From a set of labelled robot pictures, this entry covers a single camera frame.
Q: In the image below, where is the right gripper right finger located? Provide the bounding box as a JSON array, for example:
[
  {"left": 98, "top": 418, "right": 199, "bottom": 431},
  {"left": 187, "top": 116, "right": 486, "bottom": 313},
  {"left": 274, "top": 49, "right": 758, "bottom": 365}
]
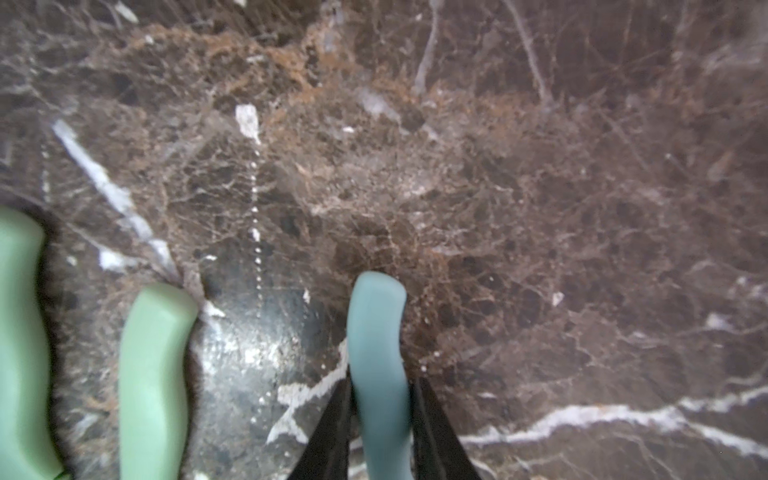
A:
[{"left": 410, "top": 378, "right": 481, "bottom": 480}]

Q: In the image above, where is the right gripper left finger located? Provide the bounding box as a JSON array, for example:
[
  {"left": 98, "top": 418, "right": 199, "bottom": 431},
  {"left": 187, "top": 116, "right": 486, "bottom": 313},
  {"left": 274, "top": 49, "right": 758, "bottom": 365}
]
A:
[{"left": 287, "top": 374, "right": 354, "bottom": 480}]

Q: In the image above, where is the teal fruit knife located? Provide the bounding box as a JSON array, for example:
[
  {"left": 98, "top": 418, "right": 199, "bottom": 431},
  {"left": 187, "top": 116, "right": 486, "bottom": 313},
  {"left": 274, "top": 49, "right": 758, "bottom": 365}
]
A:
[{"left": 347, "top": 271, "right": 413, "bottom": 479}]

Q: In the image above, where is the green fruit knife right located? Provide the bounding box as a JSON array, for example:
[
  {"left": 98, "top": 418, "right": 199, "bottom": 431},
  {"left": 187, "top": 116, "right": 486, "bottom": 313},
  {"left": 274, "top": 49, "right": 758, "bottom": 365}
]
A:
[{"left": 118, "top": 283, "right": 198, "bottom": 479}]

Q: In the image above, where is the green fruit knife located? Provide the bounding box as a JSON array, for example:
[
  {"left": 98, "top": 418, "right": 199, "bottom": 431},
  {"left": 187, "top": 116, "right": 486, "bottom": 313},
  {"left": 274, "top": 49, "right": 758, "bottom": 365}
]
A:
[
  {"left": 1, "top": 206, "right": 69, "bottom": 479},
  {"left": 118, "top": 283, "right": 198, "bottom": 479}
]

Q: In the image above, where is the green fruit knife left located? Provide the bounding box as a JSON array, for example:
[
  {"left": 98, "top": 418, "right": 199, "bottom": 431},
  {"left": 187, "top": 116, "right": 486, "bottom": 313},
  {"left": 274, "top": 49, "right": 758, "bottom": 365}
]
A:
[{"left": 1, "top": 206, "right": 69, "bottom": 479}]

